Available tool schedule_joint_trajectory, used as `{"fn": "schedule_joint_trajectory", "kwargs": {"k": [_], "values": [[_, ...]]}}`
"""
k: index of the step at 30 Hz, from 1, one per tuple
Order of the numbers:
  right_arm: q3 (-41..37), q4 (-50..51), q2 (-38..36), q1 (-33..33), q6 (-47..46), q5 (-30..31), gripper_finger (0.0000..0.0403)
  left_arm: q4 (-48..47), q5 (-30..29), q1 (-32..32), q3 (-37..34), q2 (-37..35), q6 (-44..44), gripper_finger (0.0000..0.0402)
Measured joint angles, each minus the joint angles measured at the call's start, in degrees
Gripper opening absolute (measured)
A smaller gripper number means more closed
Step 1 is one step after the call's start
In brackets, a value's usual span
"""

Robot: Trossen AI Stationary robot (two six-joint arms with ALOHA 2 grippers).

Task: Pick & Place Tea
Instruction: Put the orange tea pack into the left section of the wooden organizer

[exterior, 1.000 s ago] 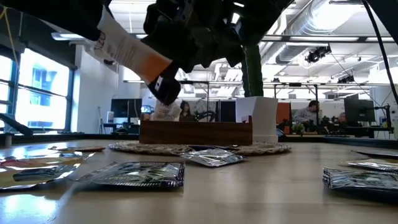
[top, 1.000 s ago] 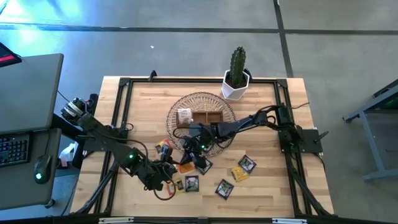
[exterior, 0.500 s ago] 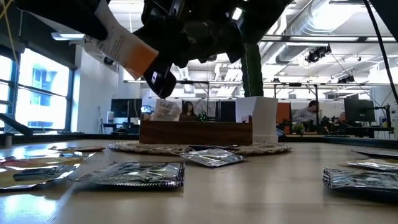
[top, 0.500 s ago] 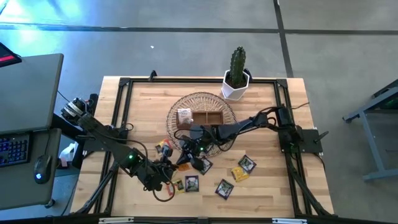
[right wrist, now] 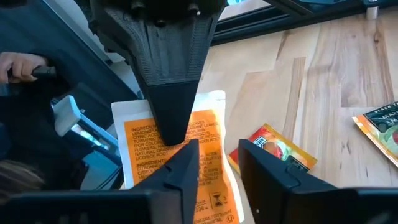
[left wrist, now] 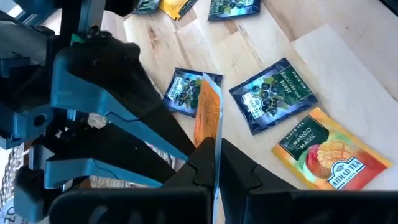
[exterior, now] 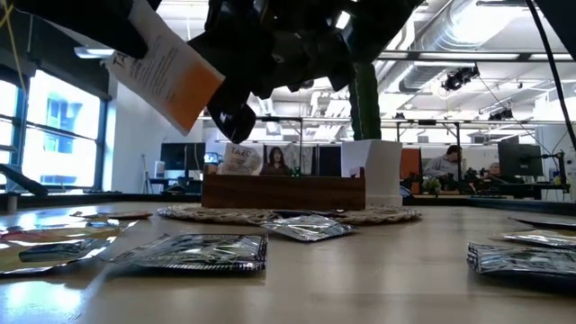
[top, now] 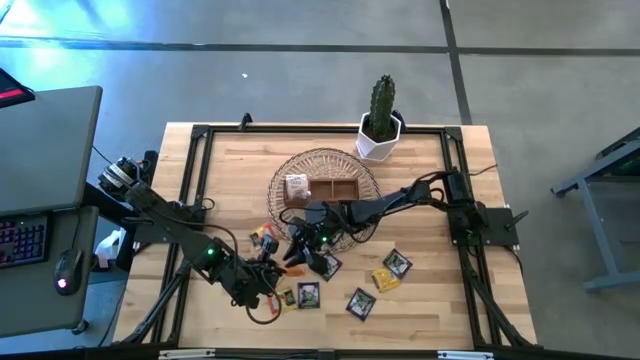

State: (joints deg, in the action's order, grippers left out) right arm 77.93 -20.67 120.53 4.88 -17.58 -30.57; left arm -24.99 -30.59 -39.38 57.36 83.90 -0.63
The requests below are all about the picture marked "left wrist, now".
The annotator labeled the blue Ahmad blackcurrant tea packet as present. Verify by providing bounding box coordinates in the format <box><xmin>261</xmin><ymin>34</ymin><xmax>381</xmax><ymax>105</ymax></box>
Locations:
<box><xmin>228</xmin><ymin>57</ymin><xmax>319</xmax><ymax>136</ymax></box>
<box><xmin>207</xmin><ymin>0</ymin><xmax>262</xmax><ymax>22</ymax></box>
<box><xmin>132</xmin><ymin>0</ymin><xmax>163</xmax><ymax>15</ymax></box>
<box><xmin>163</xmin><ymin>67</ymin><xmax>224</xmax><ymax>119</ymax></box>

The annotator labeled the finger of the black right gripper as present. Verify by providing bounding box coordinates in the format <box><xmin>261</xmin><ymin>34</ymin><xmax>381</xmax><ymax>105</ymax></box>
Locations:
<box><xmin>51</xmin><ymin>40</ymin><xmax>197</xmax><ymax>162</ymax></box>
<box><xmin>43</xmin><ymin>123</ymin><xmax>177</xmax><ymax>190</ymax></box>

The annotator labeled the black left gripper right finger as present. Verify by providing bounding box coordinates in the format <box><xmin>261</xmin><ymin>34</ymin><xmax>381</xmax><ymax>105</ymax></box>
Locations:
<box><xmin>220</xmin><ymin>139</ymin><xmax>324</xmax><ymax>224</ymax></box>

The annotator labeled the orange Ahmad mango tea packet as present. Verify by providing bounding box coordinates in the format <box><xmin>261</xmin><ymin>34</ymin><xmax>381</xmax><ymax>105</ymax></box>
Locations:
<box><xmin>271</xmin><ymin>106</ymin><xmax>394</xmax><ymax>192</ymax></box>

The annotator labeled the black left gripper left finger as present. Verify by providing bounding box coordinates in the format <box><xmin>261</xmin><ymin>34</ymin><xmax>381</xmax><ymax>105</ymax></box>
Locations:
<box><xmin>163</xmin><ymin>138</ymin><xmax>216</xmax><ymax>224</ymax></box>

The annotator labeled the yellow Ahmad tea packet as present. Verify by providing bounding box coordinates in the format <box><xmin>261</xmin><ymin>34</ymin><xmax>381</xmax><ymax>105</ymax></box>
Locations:
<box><xmin>159</xmin><ymin>0</ymin><xmax>199</xmax><ymax>21</ymax></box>

